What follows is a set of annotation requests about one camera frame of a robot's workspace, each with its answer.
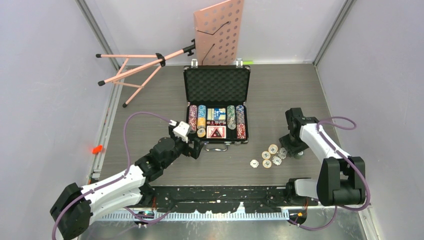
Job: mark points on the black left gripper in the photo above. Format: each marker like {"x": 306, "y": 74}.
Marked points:
{"x": 189, "y": 151}

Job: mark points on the orange clip on rail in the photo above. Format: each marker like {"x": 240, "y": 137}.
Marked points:
{"x": 97, "y": 149}

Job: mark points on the red chip stack right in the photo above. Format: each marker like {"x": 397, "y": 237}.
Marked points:
{"x": 241, "y": 131}

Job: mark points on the blue Texas Hold'em card deck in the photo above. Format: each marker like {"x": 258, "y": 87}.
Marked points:
{"x": 209, "y": 115}

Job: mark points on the light blue chip stack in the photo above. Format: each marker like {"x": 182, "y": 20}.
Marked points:
{"x": 201, "y": 112}

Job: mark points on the black aluminium poker case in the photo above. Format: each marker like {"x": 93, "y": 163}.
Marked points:
{"x": 218, "y": 87}

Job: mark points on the pink perforated music stand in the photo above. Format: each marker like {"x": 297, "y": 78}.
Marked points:
{"x": 216, "y": 37}

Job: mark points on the lone yellow chip in case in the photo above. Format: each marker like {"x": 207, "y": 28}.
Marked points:
{"x": 201, "y": 132}

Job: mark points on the pile of loose poker chips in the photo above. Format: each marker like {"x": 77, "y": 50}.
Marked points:
{"x": 273, "y": 156}

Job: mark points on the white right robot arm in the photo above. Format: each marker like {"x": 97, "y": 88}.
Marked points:
{"x": 341, "y": 181}

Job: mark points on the yellow chip stack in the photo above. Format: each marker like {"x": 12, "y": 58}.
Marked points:
{"x": 201, "y": 123}

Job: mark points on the triangular all in button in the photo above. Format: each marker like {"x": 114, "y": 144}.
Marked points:
{"x": 215, "y": 133}

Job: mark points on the purple poker chip stack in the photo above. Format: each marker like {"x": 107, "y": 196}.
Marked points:
{"x": 193, "y": 112}

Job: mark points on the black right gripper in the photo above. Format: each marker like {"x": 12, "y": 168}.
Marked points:
{"x": 290, "y": 149}

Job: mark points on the dark red chip stack left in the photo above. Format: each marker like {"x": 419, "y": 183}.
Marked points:
{"x": 192, "y": 121}

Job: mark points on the blue orange chip stack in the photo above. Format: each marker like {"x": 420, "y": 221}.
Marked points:
{"x": 240, "y": 114}

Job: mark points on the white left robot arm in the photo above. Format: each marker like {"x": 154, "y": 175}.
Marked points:
{"x": 77, "y": 207}

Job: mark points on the green chip stack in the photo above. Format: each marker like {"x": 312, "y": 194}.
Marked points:
{"x": 231, "y": 117}

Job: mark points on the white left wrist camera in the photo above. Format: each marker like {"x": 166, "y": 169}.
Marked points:
{"x": 180, "y": 129}

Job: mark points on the red backed card deck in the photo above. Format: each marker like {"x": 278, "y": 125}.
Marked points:
{"x": 223, "y": 130}

